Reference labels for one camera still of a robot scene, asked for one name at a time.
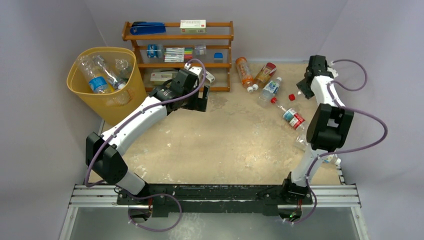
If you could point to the blue green label white-cap bottle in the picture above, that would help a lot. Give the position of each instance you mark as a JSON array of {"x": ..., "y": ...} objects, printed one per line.
[{"x": 269, "y": 91}]

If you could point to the orange label bottle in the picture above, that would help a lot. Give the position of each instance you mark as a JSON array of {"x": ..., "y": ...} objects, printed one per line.
[{"x": 244, "y": 73}]

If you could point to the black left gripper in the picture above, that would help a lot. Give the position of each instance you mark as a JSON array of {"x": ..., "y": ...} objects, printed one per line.
[{"x": 199, "y": 104}]

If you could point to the red gold label bottle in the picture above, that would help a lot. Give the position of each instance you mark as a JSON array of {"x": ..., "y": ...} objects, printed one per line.
[{"x": 264, "y": 75}]

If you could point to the blue tape dispenser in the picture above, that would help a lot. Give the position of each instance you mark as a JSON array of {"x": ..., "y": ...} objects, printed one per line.
[{"x": 155, "y": 51}]

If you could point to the marker pen set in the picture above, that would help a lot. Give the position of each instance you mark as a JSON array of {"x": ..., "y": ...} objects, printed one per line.
[{"x": 178, "y": 54}]

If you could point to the red landscape label bottle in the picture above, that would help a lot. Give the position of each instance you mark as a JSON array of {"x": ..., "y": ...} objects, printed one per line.
[{"x": 297, "y": 122}]

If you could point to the yellow plastic bin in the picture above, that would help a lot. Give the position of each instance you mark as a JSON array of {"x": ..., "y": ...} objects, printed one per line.
[{"x": 102, "y": 103}]

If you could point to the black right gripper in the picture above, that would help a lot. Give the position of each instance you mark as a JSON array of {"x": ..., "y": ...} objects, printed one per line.
[{"x": 305, "y": 85}]

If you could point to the dark green label bottle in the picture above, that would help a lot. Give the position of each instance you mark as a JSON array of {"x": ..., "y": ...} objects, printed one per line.
[{"x": 123, "y": 68}]

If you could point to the white red box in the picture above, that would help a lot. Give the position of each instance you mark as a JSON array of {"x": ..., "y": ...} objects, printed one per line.
[{"x": 193, "y": 26}]

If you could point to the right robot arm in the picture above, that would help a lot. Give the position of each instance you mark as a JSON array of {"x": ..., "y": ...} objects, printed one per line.
[{"x": 327, "y": 131}]

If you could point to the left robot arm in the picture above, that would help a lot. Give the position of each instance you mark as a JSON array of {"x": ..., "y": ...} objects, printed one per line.
[{"x": 104, "y": 152}]

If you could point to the blue eraser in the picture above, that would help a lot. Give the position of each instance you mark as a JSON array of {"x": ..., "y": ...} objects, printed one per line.
[{"x": 218, "y": 57}]

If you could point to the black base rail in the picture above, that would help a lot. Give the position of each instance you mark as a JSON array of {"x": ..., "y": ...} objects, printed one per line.
[{"x": 270, "y": 200}]

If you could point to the wooden shelf rack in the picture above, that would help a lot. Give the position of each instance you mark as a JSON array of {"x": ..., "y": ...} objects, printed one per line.
[{"x": 218, "y": 38}]

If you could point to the clear bottle white logo cap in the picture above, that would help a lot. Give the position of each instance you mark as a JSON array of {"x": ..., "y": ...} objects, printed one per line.
[{"x": 112, "y": 78}]

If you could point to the white stapler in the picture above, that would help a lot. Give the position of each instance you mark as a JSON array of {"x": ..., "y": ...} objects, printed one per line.
[{"x": 209, "y": 77}]

